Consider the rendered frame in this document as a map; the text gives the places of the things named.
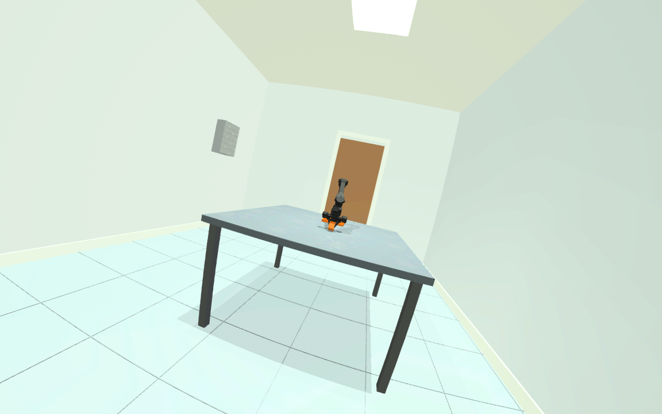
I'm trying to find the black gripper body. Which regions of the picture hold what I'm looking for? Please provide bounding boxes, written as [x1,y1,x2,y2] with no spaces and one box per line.
[322,211,347,223]

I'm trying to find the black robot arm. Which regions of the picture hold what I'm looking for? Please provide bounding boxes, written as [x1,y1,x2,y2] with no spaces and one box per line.
[330,178,348,223]

